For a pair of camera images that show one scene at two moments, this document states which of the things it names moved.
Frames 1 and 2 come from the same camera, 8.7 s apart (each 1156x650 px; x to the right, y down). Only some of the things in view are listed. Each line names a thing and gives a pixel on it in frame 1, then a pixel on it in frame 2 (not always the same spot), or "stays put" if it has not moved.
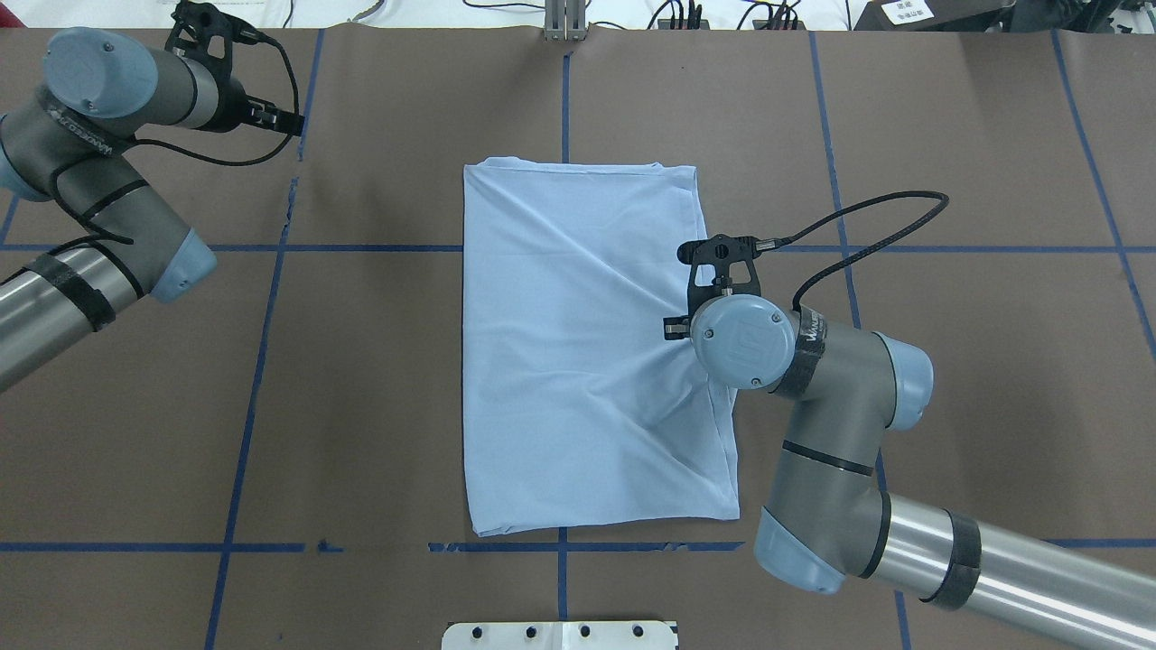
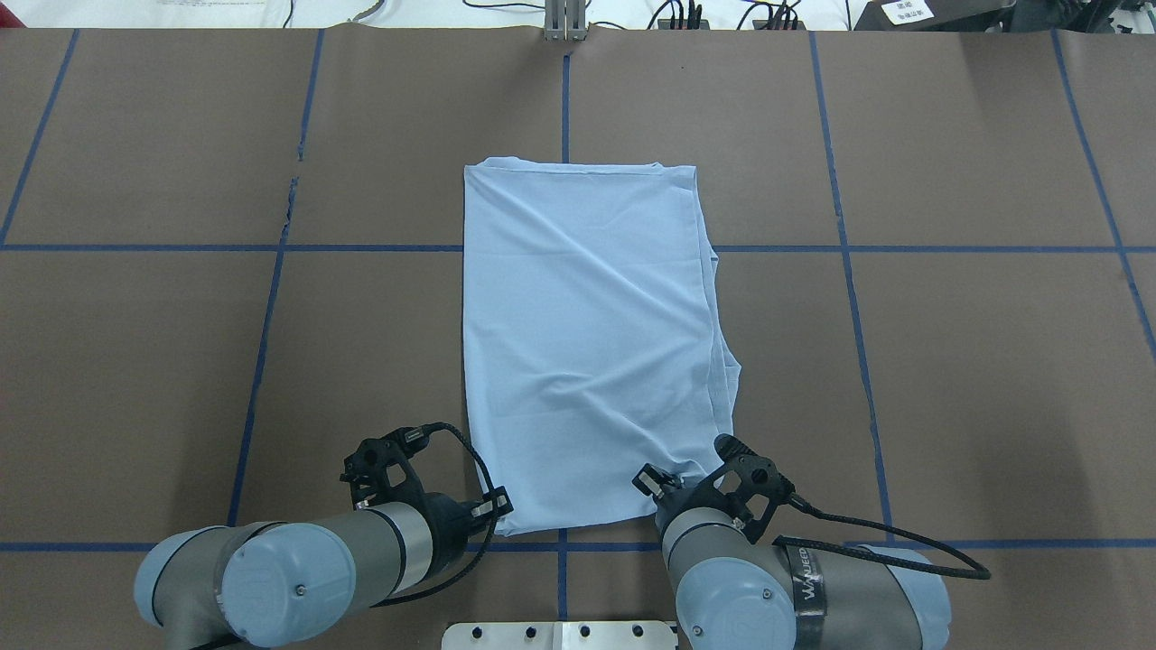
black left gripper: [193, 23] → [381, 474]
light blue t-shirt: [577, 412] stays put
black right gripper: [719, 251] → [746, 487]
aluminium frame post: [564, 20] stays put
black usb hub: [666, 24] stays put
